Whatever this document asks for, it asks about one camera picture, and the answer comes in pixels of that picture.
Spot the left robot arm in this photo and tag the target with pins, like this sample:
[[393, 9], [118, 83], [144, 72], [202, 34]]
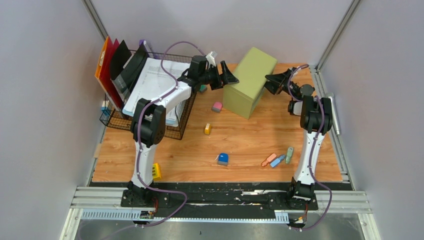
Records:
[[148, 125]]

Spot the yellow eraser block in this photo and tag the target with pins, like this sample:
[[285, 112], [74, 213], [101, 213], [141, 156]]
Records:
[[207, 129]]

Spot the black folder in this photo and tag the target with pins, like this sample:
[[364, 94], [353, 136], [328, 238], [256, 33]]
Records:
[[124, 67]]

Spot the orange folder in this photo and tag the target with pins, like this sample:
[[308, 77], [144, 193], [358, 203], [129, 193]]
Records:
[[102, 73]]

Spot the red folder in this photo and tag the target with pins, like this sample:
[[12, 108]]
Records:
[[115, 99]]

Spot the blue clipboard with papers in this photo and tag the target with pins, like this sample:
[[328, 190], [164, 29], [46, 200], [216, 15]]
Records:
[[156, 79]]

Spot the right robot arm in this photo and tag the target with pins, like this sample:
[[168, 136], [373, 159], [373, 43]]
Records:
[[316, 119]]

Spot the blue highlighter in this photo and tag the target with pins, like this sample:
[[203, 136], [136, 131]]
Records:
[[277, 161]]

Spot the pink eraser block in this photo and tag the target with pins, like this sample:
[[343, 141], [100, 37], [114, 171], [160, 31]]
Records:
[[217, 107]]

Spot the green eraser block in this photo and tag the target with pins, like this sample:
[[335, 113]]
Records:
[[202, 89]]

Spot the green drawer cabinet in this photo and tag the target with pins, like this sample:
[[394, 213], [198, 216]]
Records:
[[242, 98]]

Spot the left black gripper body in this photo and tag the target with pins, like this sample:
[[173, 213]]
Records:
[[213, 77]]

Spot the green highlighter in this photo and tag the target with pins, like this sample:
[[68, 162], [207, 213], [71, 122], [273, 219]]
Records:
[[289, 154]]

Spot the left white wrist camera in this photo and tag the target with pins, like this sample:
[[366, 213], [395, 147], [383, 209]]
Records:
[[211, 58]]

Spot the orange highlighter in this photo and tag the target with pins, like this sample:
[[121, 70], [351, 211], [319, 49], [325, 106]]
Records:
[[268, 160]]

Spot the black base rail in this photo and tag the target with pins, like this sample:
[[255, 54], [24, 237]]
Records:
[[213, 200]]

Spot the blue white block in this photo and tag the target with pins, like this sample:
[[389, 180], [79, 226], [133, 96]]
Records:
[[105, 110]]

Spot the yellow grid box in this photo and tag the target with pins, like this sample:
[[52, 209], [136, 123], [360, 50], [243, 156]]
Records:
[[156, 172]]

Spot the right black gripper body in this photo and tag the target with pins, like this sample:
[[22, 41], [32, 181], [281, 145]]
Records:
[[290, 88]]

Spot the blue stamp block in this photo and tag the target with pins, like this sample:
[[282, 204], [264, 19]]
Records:
[[223, 159]]

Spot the black wire basket organizer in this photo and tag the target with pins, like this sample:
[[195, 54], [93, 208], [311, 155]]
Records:
[[119, 120]]

